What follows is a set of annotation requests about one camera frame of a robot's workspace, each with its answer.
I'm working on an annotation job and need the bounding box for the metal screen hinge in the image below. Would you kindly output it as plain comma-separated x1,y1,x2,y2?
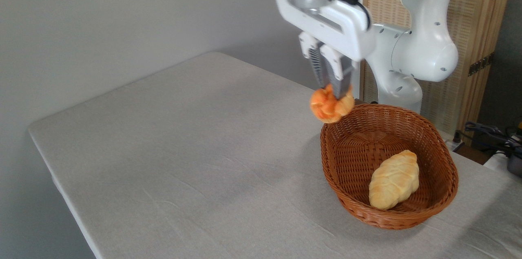
468,53,494,77

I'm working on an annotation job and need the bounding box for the orange knotted bread roll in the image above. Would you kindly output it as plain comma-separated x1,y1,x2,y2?
310,84,355,124

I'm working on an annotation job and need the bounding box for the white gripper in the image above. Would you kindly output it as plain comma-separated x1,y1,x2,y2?
268,0,376,100

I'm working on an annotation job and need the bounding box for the brown wicker basket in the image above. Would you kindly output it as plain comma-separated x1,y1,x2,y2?
320,104,459,230

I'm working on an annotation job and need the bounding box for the grey tablecloth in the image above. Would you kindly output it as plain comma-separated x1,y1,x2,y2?
28,51,522,259

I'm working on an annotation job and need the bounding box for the black cable bundle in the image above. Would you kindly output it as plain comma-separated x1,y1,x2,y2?
455,122,522,157

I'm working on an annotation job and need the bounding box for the bamboo folding screen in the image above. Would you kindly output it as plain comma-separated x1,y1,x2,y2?
361,0,516,135

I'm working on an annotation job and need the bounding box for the pale yellow bread loaf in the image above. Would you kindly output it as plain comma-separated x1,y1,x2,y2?
369,150,420,211

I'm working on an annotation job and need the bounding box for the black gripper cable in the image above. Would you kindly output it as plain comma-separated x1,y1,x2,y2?
331,0,372,31

